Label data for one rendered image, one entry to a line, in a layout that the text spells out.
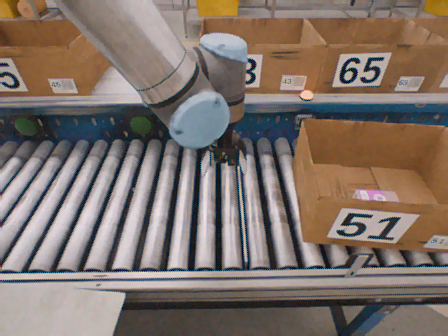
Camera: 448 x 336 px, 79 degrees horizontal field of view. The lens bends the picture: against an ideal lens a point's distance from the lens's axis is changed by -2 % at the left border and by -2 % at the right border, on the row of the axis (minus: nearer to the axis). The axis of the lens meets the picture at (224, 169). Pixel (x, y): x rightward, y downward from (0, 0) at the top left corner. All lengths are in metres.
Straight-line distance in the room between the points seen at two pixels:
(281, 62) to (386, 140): 0.39
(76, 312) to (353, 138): 0.81
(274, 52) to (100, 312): 0.82
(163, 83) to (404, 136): 0.73
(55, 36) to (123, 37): 1.03
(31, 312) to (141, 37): 0.59
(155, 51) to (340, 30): 1.02
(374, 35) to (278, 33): 0.39
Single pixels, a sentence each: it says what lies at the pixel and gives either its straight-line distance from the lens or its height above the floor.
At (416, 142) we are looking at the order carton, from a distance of 0.96.
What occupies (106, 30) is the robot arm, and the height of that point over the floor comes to 1.25.
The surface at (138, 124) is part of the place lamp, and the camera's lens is 0.97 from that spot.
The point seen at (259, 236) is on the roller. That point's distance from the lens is 0.71.
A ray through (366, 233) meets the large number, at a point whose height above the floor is 0.81.
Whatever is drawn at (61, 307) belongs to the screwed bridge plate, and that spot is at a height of 0.75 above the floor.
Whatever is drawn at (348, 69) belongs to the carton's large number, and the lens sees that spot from 1.02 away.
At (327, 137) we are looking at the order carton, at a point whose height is 0.86.
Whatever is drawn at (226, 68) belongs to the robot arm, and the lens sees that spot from 0.54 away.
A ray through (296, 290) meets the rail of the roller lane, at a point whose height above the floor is 0.72.
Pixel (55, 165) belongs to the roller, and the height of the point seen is 0.74.
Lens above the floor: 1.34
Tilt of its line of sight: 43 degrees down
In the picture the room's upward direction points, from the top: straight up
